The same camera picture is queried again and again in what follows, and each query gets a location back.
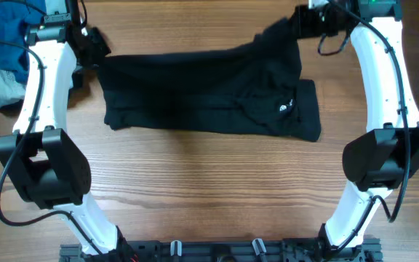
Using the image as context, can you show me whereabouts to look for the dark folded garment under pile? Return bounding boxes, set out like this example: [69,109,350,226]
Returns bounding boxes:
[0,74,84,111]

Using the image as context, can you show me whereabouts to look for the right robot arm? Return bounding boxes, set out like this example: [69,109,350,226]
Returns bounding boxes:
[292,1,419,261]

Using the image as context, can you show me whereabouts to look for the left black camera cable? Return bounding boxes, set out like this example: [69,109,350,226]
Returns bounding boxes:
[0,0,103,255]

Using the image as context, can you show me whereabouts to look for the black shorts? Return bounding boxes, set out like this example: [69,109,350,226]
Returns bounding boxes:
[97,18,322,142]

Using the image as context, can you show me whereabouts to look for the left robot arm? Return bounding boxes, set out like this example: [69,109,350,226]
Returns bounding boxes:
[0,1,128,261]

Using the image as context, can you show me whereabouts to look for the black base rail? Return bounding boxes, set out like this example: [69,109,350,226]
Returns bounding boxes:
[59,238,383,262]

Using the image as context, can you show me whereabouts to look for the blue crumpled garment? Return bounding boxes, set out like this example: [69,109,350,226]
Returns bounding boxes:
[0,2,42,84]

